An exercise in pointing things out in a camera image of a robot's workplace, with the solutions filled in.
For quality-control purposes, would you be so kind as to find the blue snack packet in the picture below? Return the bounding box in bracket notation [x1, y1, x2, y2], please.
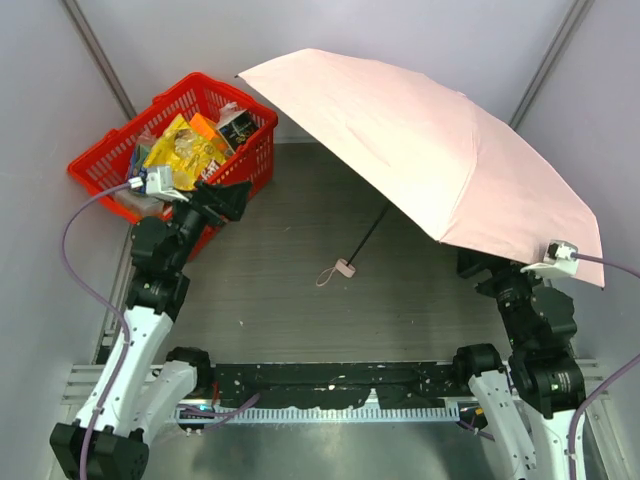
[126, 145, 151, 181]

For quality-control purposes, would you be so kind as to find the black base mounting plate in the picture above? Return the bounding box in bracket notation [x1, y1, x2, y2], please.
[155, 360, 511, 411]

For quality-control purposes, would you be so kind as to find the clear plastic container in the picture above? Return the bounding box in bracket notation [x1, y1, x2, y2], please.
[113, 190, 165, 217]

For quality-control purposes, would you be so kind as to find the black box with gold print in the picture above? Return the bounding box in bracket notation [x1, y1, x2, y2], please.
[216, 110, 258, 152]

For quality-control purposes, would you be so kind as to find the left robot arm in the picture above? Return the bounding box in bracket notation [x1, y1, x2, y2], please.
[50, 181, 252, 479]

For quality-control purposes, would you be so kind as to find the pink folding umbrella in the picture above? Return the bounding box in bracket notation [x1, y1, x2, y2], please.
[242, 49, 602, 265]

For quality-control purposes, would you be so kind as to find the red and white snack packet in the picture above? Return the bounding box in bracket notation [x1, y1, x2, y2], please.
[198, 157, 226, 182]

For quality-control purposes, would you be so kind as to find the orange snack box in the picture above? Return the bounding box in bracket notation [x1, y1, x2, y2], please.
[189, 113, 234, 159]

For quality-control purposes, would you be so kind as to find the white slotted cable duct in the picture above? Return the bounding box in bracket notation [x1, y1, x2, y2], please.
[172, 404, 461, 425]

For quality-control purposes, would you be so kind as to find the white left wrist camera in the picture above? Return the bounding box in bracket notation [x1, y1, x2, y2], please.
[127, 165, 189, 202]

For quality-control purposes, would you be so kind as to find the aluminium frame rail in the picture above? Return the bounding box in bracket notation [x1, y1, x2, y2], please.
[61, 363, 166, 405]

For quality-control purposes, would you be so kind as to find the yellow snack bag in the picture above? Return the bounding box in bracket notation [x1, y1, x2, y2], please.
[144, 114, 227, 191]

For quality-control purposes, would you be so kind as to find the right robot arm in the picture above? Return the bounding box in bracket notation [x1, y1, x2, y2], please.
[453, 254, 586, 479]

